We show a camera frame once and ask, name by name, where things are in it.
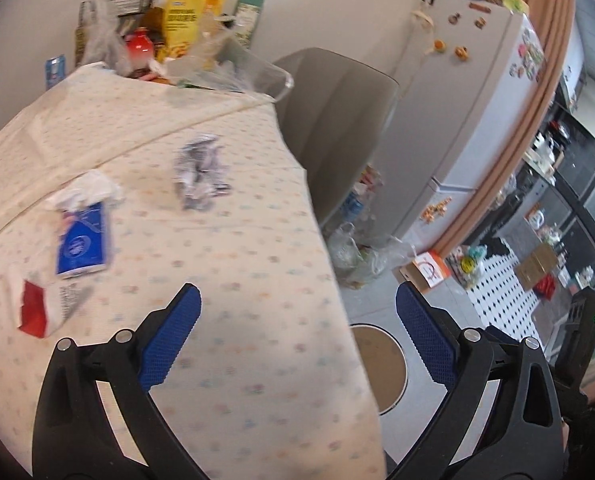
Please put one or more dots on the group of fridge magnets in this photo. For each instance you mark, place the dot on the group of fridge magnets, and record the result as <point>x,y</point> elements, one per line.
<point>527,55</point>

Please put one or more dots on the tall green carton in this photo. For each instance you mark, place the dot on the tall green carton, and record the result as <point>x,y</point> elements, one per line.
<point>250,10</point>

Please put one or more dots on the red white jar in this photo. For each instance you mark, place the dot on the red white jar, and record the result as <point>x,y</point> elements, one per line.
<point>140,52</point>

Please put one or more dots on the yellow round magnet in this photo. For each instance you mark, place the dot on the yellow round magnet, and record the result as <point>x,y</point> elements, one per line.
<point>461,52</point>
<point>440,46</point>

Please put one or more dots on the yellow snack bag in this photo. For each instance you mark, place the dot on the yellow snack bag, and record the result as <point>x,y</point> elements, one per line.
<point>187,20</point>

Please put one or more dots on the white refrigerator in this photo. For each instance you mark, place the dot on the white refrigerator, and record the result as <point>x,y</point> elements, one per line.
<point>452,110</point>

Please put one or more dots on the grey upholstered chair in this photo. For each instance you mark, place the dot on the grey upholstered chair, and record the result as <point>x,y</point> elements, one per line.
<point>337,125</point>

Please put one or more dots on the flower fridge magnet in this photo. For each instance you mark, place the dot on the flower fridge magnet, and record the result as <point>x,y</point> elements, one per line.
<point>437,210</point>

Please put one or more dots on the knotted clear plastic bag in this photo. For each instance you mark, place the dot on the knotted clear plastic bag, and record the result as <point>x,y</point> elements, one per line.
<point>102,45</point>

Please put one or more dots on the smiley face plastic bag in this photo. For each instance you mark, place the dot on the smiley face plastic bag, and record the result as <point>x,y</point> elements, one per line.
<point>470,262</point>

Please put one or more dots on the silver foil wrapper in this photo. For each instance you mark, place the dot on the silver foil wrapper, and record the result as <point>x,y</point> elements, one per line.
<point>200,170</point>

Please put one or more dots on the plain brown cardboard box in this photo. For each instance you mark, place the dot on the plain brown cardboard box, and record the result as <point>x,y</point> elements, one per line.
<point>537,265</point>

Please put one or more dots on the clear floor plastic bag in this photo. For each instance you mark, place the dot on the clear floor plastic bag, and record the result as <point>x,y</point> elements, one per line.
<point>345,252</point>
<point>390,257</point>

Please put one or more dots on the white tissue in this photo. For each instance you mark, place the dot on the white tissue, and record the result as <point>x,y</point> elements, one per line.
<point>89,187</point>

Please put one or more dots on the blue white tissue pack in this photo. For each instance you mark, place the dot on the blue white tissue pack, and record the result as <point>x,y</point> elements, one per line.
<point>82,245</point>

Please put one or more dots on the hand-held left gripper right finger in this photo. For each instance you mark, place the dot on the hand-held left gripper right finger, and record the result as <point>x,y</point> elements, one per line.
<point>427,340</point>

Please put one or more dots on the orange white cardboard box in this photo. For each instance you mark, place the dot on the orange white cardboard box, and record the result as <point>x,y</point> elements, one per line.
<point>430,272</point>

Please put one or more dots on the clear plastic container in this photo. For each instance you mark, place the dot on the clear plastic container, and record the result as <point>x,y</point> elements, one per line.
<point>247,70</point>

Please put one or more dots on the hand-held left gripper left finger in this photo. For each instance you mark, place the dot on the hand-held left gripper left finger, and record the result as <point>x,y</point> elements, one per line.
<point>170,340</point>

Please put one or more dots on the dotted cream tablecloth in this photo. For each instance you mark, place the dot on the dotted cream tablecloth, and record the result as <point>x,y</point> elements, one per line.
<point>252,260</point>

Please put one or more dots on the red white packet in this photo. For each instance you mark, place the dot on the red white packet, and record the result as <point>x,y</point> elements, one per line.
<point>32,307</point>

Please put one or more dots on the pile of bagged bottles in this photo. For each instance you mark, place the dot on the pile of bagged bottles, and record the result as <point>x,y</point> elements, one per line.
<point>365,195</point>

